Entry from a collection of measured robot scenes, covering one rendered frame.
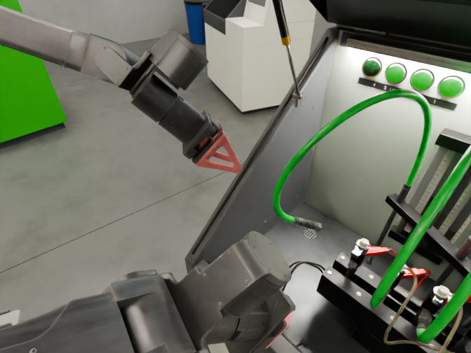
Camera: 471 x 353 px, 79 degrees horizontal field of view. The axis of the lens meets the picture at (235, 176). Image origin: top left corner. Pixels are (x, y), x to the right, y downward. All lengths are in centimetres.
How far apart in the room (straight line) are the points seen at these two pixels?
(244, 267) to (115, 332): 10
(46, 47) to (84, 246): 186
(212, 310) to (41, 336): 12
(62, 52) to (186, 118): 20
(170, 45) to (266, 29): 290
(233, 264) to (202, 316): 5
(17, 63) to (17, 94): 29
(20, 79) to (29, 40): 299
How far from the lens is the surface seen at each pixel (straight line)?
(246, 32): 325
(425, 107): 67
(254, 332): 36
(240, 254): 25
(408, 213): 84
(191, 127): 46
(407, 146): 88
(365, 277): 82
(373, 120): 89
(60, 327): 22
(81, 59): 50
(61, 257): 230
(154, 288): 26
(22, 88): 358
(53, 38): 54
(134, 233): 223
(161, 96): 46
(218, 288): 26
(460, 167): 54
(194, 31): 662
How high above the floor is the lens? 162
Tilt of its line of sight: 39 degrees down
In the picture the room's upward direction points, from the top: straight up
